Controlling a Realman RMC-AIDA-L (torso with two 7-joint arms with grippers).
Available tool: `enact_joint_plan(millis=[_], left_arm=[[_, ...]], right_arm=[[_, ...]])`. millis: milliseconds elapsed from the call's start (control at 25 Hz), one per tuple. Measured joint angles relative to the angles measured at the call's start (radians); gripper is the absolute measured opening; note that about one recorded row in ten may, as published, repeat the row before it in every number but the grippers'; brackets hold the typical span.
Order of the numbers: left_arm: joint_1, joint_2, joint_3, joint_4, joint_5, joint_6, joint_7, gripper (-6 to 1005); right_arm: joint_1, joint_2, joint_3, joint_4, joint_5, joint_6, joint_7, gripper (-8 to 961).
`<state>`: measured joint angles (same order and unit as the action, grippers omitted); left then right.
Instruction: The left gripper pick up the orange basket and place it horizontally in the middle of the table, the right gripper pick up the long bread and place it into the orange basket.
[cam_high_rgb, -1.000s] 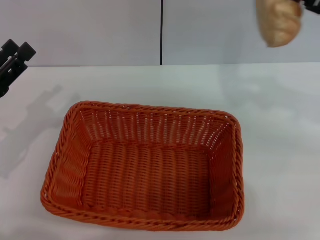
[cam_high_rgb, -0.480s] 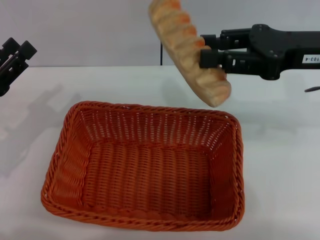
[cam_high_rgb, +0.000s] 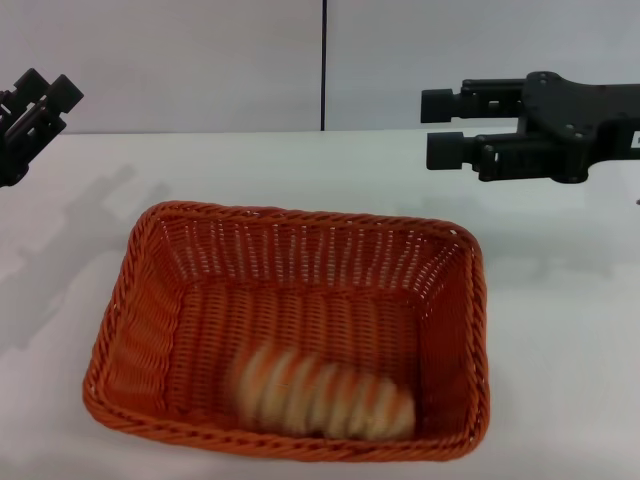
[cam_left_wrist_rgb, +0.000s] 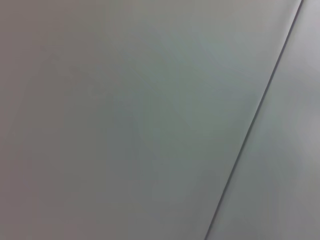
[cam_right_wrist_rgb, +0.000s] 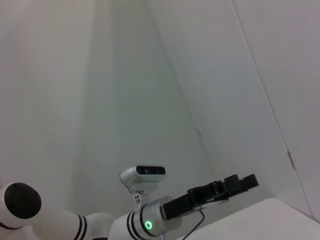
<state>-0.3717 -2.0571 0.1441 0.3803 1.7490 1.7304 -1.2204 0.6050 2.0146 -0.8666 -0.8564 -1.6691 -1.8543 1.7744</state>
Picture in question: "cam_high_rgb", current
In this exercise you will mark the striped bread roll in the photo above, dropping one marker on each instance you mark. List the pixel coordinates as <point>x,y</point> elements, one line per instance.
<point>325,395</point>

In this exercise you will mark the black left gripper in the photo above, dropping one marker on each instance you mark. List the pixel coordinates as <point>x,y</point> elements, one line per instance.
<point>7,160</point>

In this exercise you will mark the orange woven plastic basket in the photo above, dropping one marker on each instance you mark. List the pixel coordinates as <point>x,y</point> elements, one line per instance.
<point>300,270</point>

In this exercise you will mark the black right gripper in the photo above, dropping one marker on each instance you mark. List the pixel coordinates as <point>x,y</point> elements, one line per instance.
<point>590,120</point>

